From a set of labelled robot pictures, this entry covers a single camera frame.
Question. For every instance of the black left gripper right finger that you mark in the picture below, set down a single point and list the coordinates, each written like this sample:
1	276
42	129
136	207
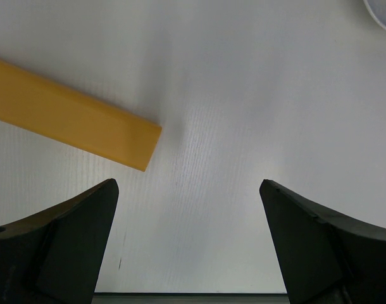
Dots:
324	256

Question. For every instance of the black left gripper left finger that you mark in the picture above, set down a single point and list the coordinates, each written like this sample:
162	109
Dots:
55	256

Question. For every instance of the yellow rectangular block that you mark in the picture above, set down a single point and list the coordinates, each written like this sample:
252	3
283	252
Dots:
58	112

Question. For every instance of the white oval plate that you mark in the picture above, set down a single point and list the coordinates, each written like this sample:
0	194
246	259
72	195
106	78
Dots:
377	10

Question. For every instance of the aluminium front rail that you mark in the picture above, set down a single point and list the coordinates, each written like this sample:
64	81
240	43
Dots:
188	298

